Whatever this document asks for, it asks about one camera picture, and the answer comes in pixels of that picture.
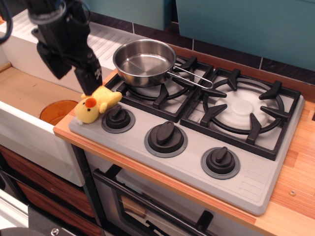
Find black left stove knob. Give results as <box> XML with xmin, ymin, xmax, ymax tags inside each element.
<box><xmin>101</xmin><ymin>106</ymin><xmax>135</xmax><ymax>134</ymax></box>

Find white toy sink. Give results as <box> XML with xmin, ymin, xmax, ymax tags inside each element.
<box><xmin>0</xmin><ymin>5</ymin><xmax>148</xmax><ymax>187</ymax></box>

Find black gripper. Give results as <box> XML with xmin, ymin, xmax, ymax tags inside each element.
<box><xmin>31</xmin><ymin>0</ymin><xmax>102</xmax><ymax>96</ymax></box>

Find black middle stove knob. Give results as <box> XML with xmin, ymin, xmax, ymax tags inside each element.
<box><xmin>144</xmin><ymin>121</ymin><xmax>188</xmax><ymax>158</ymax></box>

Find oven door with handle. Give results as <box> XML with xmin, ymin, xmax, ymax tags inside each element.
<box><xmin>93</xmin><ymin>165</ymin><xmax>249</xmax><ymax>236</ymax></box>

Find black right burner grate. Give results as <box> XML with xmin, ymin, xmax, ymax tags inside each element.
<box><xmin>180</xmin><ymin>68</ymin><xmax>305</xmax><ymax>161</ymax></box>

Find black stove knob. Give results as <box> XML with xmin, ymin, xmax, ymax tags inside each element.
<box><xmin>101</xmin><ymin>106</ymin><xmax>135</xmax><ymax>134</ymax></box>
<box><xmin>201</xmin><ymin>147</ymin><xmax>241</xmax><ymax>180</ymax></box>
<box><xmin>144</xmin><ymin>121</ymin><xmax>188</xmax><ymax>158</ymax></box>

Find grey toy stove top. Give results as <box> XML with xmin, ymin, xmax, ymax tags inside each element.
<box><xmin>68</xmin><ymin>45</ymin><xmax>306</xmax><ymax>216</ymax></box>

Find stainless steel pan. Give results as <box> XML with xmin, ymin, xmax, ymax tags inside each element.
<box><xmin>113</xmin><ymin>39</ymin><xmax>214</xmax><ymax>89</ymax></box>

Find yellow stuffed duck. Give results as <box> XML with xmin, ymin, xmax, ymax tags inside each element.
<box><xmin>74</xmin><ymin>86</ymin><xmax>123</xmax><ymax>123</ymax></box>

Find wooden drawer front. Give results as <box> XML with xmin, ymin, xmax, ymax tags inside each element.
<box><xmin>0</xmin><ymin>147</ymin><xmax>104</xmax><ymax>236</ymax></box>

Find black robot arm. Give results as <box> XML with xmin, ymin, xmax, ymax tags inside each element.
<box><xmin>24</xmin><ymin>0</ymin><xmax>102</xmax><ymax>95</ymax></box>

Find black right stove knob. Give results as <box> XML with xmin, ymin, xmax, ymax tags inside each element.
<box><xmin>201</xmin><ymin>147</ymin><xmax>241</xmax><ymax>180</ymax></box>

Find black burner grate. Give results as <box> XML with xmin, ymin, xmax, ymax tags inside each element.
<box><xmin>180</xmin><ymin>68</ymin><xmax>305</xmax><ymax>161</ymax></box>
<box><xmin>105</xmin><ymin>57</ymin><xmax>214</xmax><ymax>122</ymax></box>

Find black left burner grate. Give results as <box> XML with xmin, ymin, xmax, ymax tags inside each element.
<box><xmin>105</xmin><ymin>57</ymin><xmax>214</xmax><ymax>122</ymax></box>

